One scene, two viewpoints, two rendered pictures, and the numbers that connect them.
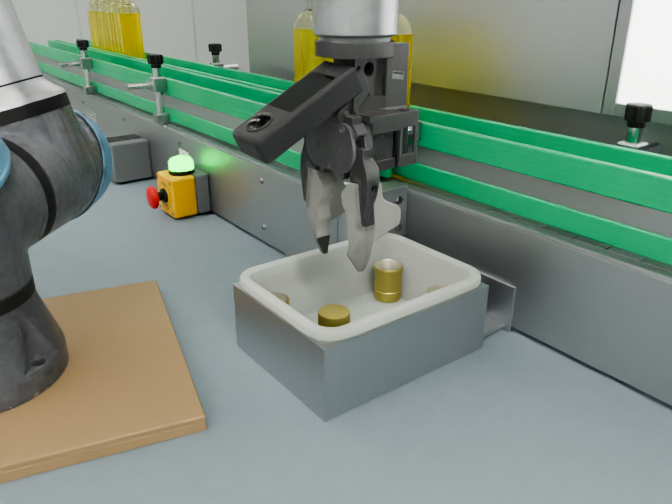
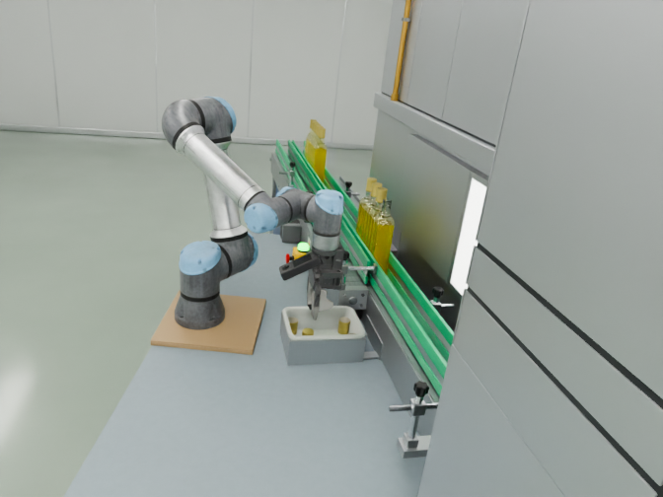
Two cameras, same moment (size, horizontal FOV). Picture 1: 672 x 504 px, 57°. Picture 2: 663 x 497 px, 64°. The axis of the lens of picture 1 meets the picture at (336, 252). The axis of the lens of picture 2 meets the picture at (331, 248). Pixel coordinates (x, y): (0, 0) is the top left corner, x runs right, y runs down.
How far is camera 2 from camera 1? 0.99 m
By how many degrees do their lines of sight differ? 20
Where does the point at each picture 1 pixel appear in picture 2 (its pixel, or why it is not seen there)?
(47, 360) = (216, 318)
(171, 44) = not seen: hidden behind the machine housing
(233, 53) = not seen: hidden behind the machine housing
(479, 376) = (350, 370)
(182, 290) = (275, 305)
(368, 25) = (323, 247)
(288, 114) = (293, 267)
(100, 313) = (241, 306)
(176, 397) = (248, 342)
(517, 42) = (432, 242)
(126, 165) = (288, 235)
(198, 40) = not seen: hidden behind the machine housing
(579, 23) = (446, 245)
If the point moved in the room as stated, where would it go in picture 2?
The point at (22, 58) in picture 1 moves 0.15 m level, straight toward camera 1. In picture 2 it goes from (235, 221) to (227, 239)
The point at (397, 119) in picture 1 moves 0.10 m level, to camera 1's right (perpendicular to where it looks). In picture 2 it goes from (332, 274) to (367, 284)
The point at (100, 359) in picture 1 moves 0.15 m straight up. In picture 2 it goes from (233, 322) to (234, 278)
